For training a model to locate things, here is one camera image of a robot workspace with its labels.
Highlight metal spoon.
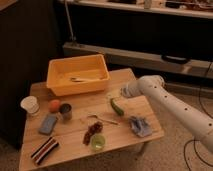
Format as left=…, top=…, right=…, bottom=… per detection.
left=87, top=115, right=118, bottom=125

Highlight white paper cup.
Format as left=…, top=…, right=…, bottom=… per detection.
left=20, top=96, right=39, bottom=116

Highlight yellow plastic bin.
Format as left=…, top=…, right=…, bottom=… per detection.
left=46, top=54, right=110, bottom=96

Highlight blue sponge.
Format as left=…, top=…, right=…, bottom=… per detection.
left=39, top=114, right=58, bottom=135

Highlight metal cup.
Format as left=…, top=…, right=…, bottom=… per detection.
left=59, top=103, right=72, bottom=120

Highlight blue crumpled cloth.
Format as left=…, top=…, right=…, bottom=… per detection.
left=129, top=116, right=152, bottom=138

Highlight wooden table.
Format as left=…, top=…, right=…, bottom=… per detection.
left=19, top=68, right=164, bottom=171

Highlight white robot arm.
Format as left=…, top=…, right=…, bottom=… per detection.
left=121, top=75, right=213, bottom=153

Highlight black cable on floor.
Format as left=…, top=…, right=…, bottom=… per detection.
left=183, top=59, right=213, bottom=171

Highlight green cucumber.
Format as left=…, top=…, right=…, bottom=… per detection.
left=110, top=98, right=124, bottom=116

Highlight green plastic cup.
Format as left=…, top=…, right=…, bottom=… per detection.
left=91, top=134, right=105, bottom=151

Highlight dark red grapes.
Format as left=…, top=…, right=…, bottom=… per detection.
left=83, top=121, right=103, bottom=145

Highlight black handle on shelf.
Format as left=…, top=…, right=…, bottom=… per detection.
left=161, top=55, right=191, bottom=65

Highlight orange apple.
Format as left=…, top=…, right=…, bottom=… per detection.
left=48, top=99, right=61, bottom=113

